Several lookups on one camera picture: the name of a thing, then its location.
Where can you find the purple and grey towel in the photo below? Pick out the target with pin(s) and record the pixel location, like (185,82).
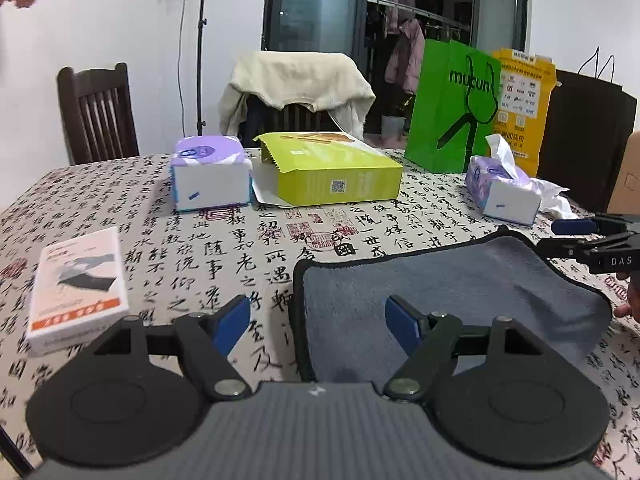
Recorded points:
(337,310)

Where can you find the yellow printed paper bag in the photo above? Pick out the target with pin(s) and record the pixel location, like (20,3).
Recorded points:
(526,83)

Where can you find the purple tissue pack sealed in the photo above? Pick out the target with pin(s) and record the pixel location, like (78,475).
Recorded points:
(209,172)

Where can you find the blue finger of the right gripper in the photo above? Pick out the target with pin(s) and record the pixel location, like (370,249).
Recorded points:
(574,227)
(562,248)

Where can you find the black paper bag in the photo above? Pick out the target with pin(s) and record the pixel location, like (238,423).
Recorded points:
(589,121)

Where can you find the green mucun paper bag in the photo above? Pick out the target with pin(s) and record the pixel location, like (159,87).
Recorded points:
(457,100)

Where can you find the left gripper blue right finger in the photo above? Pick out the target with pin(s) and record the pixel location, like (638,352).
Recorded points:
(408,326)

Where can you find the cream cloth on chair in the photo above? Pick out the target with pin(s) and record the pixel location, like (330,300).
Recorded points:
(321,82)

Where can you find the purple tissue pack open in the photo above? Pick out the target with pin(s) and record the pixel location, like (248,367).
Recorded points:
(500,188)

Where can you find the white and orange flat box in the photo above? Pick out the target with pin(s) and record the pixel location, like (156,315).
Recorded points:
(79,291)

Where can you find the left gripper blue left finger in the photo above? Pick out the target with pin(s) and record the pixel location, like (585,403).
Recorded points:
(230,323)

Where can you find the chair under cream cloth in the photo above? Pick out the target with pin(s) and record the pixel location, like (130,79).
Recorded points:
(261,118)

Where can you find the person right hand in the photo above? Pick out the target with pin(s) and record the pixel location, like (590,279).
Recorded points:
(632,305)

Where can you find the dark wooden chair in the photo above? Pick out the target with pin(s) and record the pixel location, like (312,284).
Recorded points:
(96,114)

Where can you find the yellow-green cardboard box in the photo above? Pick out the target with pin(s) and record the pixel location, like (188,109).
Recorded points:
(303,169)

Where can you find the crumpled white tissue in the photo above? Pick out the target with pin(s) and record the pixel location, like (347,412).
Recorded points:
(553,203)

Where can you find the tan cardboard box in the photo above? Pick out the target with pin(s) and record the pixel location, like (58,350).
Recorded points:
(625,198)

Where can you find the dark framed glass door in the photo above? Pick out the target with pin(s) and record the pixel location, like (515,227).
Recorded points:
(381,35)

